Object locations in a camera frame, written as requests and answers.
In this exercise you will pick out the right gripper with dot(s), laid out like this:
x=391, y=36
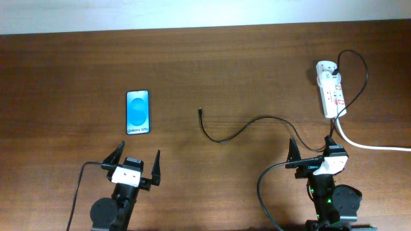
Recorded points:
x=307, y=168

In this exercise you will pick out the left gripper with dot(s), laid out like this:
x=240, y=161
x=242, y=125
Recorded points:
x=144, y=182

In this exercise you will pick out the blue Galaxy smartphone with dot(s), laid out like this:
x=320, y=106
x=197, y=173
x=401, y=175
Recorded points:
x=138, y=112

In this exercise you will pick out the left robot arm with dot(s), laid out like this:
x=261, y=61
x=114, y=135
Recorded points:
x=114, y=213

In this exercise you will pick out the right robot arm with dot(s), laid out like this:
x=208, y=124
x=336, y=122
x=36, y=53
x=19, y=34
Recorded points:
x=335, y=205

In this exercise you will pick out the white USB charger plug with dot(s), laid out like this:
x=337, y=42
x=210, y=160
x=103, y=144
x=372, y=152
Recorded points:
x=325, y=68

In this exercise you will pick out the white power strip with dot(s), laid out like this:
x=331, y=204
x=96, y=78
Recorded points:
x=331, y=95

